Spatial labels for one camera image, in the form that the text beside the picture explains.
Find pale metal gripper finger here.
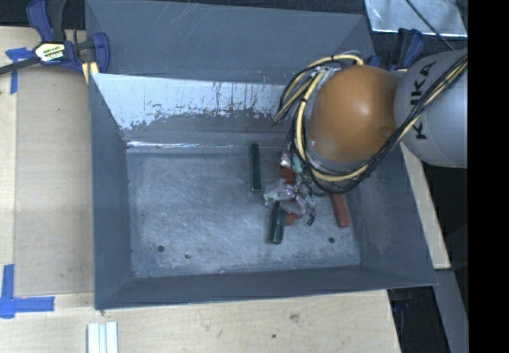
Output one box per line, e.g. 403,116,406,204
262,179,297,204
280,199,316,218

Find grey metal bin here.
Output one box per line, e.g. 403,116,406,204
84,0,439,311

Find dark green flat block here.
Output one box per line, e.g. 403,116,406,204
266,200,288,246
249,142,263,194

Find pale wood flat board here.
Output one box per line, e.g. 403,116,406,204
13,68,97,297

